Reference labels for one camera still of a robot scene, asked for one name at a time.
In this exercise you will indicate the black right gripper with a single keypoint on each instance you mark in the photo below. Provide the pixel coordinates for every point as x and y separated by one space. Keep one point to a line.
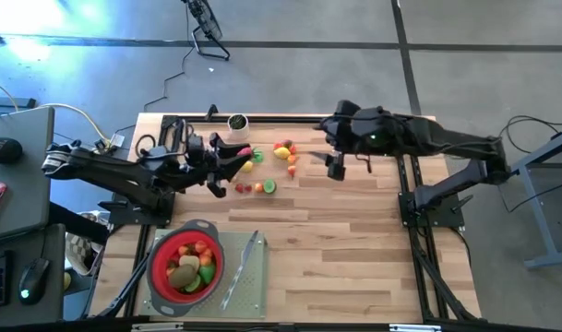
363 133

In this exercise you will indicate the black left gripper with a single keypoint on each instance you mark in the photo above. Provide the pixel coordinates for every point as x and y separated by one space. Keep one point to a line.
199 168

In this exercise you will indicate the orange toy fruit with stem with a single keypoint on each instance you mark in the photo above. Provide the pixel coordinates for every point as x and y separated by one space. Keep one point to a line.
200 246

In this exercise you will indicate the orange green toy fruit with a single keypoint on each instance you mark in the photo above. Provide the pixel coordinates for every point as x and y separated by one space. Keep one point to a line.
184 250

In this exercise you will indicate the grey toy knife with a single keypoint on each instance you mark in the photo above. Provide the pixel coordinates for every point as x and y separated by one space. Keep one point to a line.
241 267

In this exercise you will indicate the green toy pear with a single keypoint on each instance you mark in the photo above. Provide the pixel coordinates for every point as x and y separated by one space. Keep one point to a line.
208 273

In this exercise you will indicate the whole brown toy kiwi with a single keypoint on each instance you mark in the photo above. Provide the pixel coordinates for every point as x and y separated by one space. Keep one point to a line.
182 275

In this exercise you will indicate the toy kiwi half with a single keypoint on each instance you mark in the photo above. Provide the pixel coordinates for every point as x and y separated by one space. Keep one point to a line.
269 186
194 284

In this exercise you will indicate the red collapsible bowl grey rim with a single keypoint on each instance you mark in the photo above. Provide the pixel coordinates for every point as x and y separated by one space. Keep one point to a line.
158 276

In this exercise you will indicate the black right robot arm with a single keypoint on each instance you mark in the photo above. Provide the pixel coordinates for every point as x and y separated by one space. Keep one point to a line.
446 138

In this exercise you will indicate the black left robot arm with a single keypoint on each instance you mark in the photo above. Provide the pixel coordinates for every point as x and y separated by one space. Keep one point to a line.
114 173

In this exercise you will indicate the orange yellow toy peach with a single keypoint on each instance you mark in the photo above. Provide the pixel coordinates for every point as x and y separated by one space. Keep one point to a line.
234 178

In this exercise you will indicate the red yellow toy apple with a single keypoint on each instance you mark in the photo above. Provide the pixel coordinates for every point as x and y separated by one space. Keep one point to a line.
291 171

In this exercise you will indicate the white plant pot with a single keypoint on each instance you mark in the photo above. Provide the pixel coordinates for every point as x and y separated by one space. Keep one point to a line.
238 129

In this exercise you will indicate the red-orange toy pepper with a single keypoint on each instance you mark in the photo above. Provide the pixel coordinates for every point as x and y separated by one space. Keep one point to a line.
278 145

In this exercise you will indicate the black table clamp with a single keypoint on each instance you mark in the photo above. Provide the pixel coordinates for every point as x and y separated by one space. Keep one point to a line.
211 110

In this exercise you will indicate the green perforated metal shelf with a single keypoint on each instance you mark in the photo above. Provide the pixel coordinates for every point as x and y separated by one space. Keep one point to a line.
253 276

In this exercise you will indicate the black floor fan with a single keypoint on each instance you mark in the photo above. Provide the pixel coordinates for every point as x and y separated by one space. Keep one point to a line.
209 27

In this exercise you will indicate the chequered bag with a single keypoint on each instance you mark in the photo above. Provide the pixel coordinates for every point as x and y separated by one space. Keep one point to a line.
80 251

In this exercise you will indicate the dark desk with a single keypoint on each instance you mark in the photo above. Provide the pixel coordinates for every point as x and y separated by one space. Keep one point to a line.
31 240

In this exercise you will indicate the grey desk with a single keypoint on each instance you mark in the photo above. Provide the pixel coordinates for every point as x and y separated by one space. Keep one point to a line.
17 203

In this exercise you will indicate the blue-grey table leg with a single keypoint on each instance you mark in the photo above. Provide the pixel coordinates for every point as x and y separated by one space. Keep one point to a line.
536 207

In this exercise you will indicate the black computer mouse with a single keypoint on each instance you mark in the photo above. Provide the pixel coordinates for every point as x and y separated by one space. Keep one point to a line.
33 279

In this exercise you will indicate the black portable speaker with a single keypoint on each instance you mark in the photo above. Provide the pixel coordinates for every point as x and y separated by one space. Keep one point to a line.
3 150

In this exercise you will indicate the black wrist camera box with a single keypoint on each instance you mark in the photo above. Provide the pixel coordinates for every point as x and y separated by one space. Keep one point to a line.
195 144
346 108

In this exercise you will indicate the silver metal bracket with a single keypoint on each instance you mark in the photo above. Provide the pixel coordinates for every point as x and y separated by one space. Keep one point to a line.
414 328
157 327

